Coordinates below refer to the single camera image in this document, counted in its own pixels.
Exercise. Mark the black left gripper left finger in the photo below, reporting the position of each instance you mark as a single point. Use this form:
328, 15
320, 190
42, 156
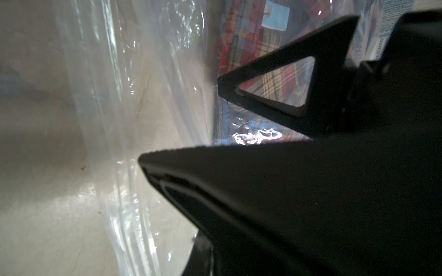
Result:
328, 45

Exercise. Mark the multicolour tartan shirt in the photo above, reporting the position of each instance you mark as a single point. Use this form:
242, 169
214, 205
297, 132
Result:
252, 29

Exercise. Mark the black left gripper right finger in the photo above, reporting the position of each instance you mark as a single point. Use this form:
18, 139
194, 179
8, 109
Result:
341, 207

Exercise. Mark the clear plastic vacuum bag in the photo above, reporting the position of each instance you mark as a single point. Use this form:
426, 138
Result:
144, 78

